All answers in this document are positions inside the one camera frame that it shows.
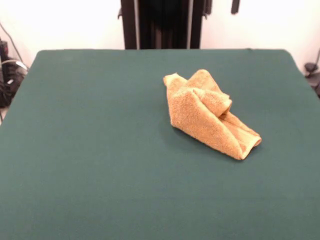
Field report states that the tan terry towel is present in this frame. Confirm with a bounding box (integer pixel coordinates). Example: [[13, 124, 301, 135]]
[[162, 69, 263, 161]]

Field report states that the black round clamp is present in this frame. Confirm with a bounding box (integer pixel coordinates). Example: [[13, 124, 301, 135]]
[[304, 62, 320, 98]]

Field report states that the black cable bundle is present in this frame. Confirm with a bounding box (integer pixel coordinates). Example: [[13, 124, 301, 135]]
[[0, 58, 28, 108]]

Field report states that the black wall power strip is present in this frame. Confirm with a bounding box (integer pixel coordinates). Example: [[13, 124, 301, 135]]
[[0, 39, 11, 62]]

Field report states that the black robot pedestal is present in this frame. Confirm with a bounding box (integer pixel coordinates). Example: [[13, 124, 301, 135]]
[[120, 0, 207, 50]]

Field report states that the dark green table cloth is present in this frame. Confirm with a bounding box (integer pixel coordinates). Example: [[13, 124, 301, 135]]
[[0, 48, 320, 240]]

